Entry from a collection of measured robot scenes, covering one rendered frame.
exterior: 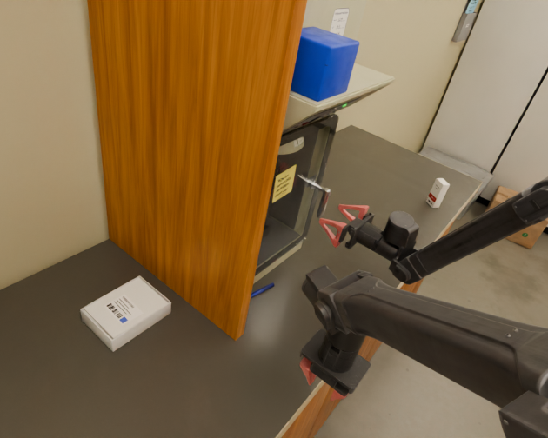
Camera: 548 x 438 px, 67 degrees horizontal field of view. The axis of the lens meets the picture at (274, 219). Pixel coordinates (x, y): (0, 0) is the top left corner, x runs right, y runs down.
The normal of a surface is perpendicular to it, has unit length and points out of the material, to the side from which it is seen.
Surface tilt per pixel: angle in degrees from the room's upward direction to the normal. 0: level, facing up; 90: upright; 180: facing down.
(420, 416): 0
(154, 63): 90
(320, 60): 90
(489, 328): 45
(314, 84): 90
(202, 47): 90
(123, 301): 0
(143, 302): 0
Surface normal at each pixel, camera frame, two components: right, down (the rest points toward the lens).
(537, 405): -0.40, -0.91
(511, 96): -0.61, 0.38
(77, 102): 0.78, 0.47
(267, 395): 0.16, -0.80
